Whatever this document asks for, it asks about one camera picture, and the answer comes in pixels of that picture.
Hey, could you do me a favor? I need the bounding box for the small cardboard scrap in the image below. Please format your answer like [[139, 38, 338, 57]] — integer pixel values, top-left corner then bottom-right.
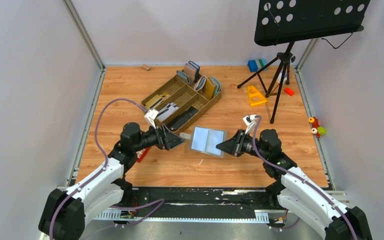
[[141, 64, 152, 71]]

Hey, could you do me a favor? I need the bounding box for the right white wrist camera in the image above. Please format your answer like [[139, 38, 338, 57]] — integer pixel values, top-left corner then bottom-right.
[[242, 114, 257, 134]]

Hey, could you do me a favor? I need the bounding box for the blue green toy block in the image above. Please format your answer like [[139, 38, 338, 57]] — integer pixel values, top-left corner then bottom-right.
[[247, 58, 267, 73]]

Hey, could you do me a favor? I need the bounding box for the red green toy figure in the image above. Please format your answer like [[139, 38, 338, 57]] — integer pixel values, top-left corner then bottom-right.
[[308, 116, 327, 138]]

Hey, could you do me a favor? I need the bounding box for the woven divided basket tray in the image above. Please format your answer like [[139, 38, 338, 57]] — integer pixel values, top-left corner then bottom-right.
[[140, 76, 222, 134]]

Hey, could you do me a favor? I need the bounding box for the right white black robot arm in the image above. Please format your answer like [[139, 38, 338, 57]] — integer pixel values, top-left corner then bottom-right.
[[216, 129, 373, 240]]

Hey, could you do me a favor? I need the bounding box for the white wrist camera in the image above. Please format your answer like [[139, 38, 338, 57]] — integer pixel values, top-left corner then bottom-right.
[[144, 109, 159, 129], [242, 114, 257, 134]]

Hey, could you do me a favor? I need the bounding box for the yellow triangular toy block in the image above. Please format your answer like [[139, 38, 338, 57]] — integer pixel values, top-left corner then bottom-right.
[[246, 85, 268, 107]]

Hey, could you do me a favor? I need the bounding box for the blue tan card holder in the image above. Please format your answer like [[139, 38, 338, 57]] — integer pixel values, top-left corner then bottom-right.
[[183, 60, 201, 83]]

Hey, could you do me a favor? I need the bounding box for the black white cards stack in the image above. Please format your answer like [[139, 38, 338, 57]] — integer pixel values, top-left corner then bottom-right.
[[156, 102, 179, 122]]

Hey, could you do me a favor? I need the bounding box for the white gold VIP card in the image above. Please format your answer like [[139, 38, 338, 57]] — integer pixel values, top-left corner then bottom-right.
[[180, 132, 192, 140]]

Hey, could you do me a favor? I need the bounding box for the yellow card holder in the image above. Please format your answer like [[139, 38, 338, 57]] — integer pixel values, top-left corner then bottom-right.
[[203, 76, 217, 100]]

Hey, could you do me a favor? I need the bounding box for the tan card in basket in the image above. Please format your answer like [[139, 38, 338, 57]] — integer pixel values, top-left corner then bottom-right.
[[160, 92, 171, 101]]

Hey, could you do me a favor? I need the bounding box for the gold card magnetic stripe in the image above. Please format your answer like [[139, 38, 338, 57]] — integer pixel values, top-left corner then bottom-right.
[[145, 94, 164, 109]]

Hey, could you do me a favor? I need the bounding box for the black music stand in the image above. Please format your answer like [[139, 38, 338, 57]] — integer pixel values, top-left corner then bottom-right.
[[251, 0, 370, 124]]

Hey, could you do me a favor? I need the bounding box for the small red toy brick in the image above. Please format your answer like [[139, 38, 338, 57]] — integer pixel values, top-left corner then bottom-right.
[[284, 87, 295, 96]]

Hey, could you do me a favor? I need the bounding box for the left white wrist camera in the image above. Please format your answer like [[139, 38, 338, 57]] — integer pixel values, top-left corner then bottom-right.
[[144, 109, 159, 129]]

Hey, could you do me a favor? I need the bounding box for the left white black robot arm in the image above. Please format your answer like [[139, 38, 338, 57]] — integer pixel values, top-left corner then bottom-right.
[[38, 122, 186, 240]]

